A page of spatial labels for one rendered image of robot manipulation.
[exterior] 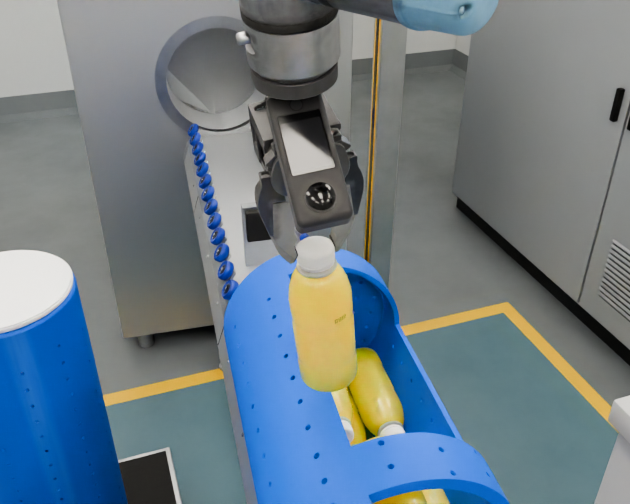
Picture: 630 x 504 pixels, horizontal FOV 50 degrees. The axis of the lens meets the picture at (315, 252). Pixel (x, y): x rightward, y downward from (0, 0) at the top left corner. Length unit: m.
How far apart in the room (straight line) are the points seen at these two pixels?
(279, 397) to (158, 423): 1.69
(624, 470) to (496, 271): 2.33
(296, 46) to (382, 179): 1.21
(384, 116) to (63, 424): 0.98
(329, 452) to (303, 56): 0.44
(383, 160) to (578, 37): 1.33
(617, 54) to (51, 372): 2.11
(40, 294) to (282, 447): 0.72
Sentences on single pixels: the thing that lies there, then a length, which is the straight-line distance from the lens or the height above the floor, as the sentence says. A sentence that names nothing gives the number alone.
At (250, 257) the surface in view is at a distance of 1.57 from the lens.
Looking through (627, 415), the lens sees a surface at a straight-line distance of 1.00.
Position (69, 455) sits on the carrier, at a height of 0.68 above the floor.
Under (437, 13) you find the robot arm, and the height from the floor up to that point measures 1.70.
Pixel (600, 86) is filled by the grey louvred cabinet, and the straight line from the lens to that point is 2.76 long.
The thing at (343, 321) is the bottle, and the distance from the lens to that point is 0.70.
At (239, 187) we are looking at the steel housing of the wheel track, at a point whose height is 0.93.
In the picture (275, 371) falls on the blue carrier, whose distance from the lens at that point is 0.90.
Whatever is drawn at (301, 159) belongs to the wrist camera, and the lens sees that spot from 0.55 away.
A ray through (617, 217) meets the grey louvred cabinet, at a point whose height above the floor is 0.56.
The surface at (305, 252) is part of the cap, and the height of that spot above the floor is 1.45.
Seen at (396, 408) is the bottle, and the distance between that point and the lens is 1.06.
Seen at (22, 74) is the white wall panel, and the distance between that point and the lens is 5.31.
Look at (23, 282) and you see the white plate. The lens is 1.45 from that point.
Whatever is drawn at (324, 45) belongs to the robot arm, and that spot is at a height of 1.66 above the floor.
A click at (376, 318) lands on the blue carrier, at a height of 1.07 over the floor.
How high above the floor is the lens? 1.80
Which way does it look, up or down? 33 degrees down
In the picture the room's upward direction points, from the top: straight up
